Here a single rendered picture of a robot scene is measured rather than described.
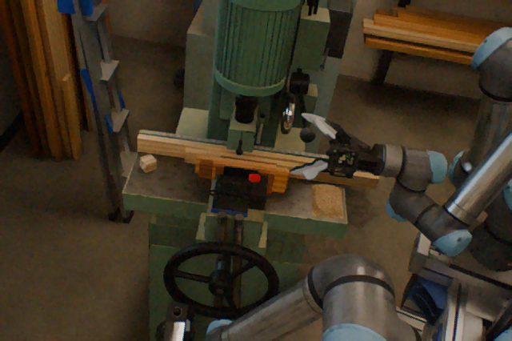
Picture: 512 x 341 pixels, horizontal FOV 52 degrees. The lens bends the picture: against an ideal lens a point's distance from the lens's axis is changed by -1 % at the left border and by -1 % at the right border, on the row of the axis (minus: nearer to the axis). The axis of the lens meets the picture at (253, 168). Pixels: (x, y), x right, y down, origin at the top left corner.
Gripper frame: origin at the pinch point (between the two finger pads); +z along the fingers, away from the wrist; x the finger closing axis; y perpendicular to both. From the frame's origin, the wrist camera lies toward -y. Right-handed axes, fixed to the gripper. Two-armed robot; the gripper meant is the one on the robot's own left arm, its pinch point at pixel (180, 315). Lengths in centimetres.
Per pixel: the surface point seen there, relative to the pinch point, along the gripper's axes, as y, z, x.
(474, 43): -97, 193, 137
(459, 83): -75, 256, 158
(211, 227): -22.9, 3.0, 4.7
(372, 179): -37, 24, 47
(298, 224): -23.7, 13.5, 27.1
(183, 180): -30.1, 19.1, -5.0
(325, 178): -35, 25, 34
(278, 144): -39, 55, 22
